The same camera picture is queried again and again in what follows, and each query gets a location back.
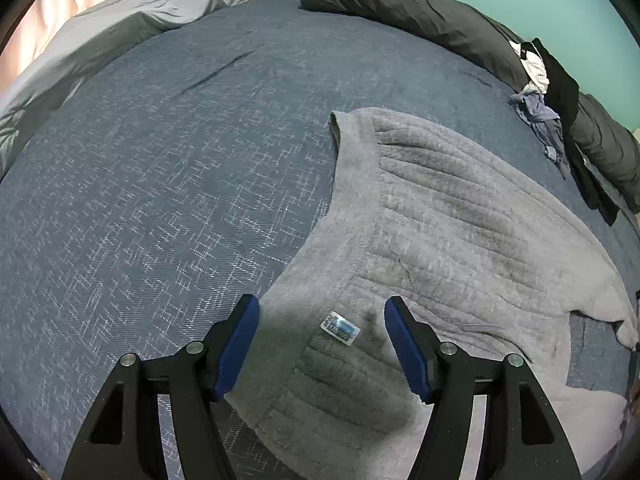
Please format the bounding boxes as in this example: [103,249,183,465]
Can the black pants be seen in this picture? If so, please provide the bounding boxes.
[530,37,623,226]

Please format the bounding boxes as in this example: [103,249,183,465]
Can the light grey blanket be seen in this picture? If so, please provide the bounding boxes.
[0,0,278,181]

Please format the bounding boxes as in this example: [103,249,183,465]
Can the white crumpled garment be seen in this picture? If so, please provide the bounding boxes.
[509,40,550,93]

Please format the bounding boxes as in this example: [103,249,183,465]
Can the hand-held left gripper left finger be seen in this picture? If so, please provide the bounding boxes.
[60,294,261,480]

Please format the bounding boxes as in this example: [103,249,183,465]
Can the dark grey rolled duvet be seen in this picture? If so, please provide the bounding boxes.
[299,0,640,206]

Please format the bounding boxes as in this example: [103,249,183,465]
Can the blue patterned garment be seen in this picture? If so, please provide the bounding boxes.
[509,87,563,161]

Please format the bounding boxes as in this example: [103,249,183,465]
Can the grey fleece sweater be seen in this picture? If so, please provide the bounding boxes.
[223,106,640,480]

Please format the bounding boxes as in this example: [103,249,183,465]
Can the grey crumpled garment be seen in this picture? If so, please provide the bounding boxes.
[542,117,573,181]

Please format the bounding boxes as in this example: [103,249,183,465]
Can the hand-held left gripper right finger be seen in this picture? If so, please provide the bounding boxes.
[384,296,583,480]

